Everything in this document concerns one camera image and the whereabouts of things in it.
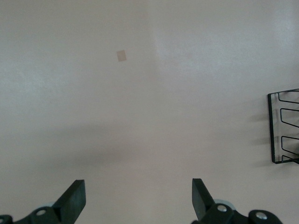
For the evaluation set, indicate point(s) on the brown table cover sheet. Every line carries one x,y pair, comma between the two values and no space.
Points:
149,105

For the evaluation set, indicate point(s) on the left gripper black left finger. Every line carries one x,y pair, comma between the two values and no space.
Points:
74,200

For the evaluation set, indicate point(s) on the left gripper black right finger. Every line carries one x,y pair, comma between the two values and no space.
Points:
201,200

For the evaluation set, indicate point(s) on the small brown tape square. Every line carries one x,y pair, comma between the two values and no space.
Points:
121,56

